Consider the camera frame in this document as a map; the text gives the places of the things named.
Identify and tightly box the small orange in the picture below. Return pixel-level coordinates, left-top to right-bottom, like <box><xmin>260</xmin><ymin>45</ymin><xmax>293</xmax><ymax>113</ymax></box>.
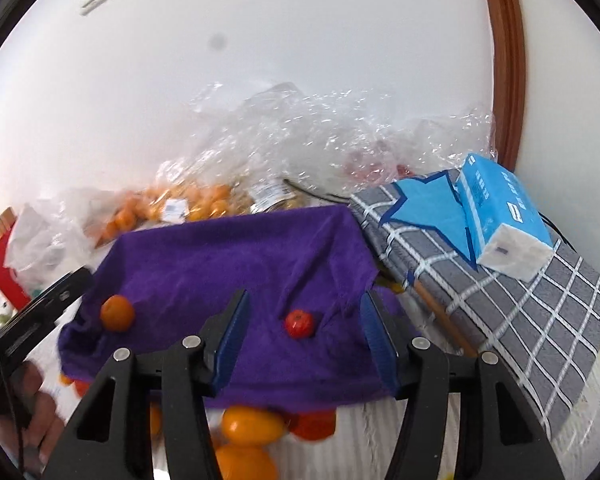
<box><xmin>99</xmin><ymin>295</ymin><xmax>135</xmax><ymax>333</ymax></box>

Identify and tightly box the purple towel covered tray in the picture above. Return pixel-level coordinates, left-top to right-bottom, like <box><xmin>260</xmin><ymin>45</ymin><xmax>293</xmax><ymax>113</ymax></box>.
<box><xmin>57</xmin><ymin>204</ymin><xmax>406</xmax><ymax>413</ymax></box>

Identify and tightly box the clear bag left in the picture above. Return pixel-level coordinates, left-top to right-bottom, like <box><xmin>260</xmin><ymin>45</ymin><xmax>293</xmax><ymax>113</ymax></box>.
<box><xmin>5</xmin><ymin>188</ymin><xmax>124</xmax><ymax>295</ymax></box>

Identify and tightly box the grey checked folded cloth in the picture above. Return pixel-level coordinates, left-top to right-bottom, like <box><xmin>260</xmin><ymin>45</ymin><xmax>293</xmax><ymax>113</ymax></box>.
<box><xmin>350</xmin><ymin>184</ymin><xmax>600</xmax><ymax>436</ymax></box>

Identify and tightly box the clear bag of oranges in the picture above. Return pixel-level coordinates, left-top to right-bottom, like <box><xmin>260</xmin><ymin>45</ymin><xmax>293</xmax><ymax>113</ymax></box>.
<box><xmin>84</xmin><ymin>160</ymin><xmax>308</xmax><ymax>247</ymax></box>

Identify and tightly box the small red tomato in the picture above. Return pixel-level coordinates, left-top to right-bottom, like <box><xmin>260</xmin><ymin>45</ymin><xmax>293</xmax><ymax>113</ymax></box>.
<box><xmin>284</xmin><ymin>309</ymin><xmax>315</xmax><ymax>339</ymax></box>

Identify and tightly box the red paper shopping bag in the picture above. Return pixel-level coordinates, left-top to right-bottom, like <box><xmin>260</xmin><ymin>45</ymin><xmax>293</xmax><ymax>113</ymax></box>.
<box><xmin>0</xmin><ymin>206</ymin><xmax>34</xmax><ymax>311</ymax></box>

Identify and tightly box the left hand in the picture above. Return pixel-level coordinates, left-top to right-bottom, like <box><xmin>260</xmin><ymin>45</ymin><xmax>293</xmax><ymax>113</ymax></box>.
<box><xmin>10</xmin><ymin>361</ymin><xmax>65</xmax><ymax>474</ymax></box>

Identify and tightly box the large orange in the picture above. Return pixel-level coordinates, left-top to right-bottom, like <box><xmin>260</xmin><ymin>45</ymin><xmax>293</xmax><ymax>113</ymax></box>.
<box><xmin>215</xmin><ymin>444</ymin><xmax>278</xmax><ymax>480</ymax></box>

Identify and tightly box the blue tissue pack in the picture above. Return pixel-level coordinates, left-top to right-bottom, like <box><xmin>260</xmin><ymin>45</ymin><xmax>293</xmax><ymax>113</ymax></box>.
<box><xmin>456</xmin><ymin>153</ymin><xmax>553</xmax><ymax>282</ymax></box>

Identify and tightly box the crumpled clear plastic bag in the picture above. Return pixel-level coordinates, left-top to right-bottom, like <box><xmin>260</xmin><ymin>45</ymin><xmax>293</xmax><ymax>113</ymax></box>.
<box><xmin>183</xmin><ymin>82</ymin><xmax>496</xmax><ymax>196</ymax></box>

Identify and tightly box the brown wooden door frame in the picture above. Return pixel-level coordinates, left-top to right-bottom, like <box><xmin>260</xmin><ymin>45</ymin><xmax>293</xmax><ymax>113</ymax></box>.
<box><xmin>486</xmin><ymin>0</ymin><xmax>527</xmax><ymax>171</ymax></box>

